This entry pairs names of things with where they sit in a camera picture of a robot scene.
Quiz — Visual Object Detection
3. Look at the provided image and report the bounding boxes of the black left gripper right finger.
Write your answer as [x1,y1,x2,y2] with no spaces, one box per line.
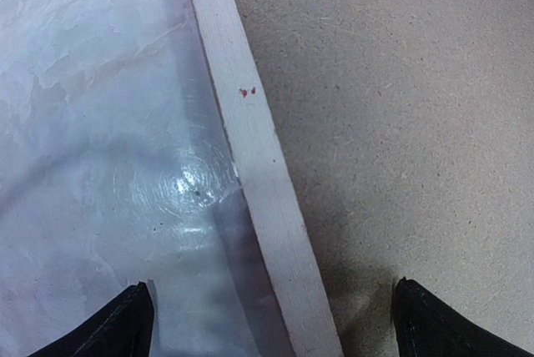
[391,278,530,357]

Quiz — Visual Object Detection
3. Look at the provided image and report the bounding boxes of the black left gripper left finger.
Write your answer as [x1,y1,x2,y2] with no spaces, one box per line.
[33,282,154,357]

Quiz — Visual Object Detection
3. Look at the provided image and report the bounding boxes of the red wooden picture frame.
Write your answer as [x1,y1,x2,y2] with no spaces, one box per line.
[192,0,343,356]

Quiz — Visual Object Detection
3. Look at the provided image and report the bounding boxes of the brown cardboard backing board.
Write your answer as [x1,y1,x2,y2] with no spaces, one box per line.
[236,0,533,356]

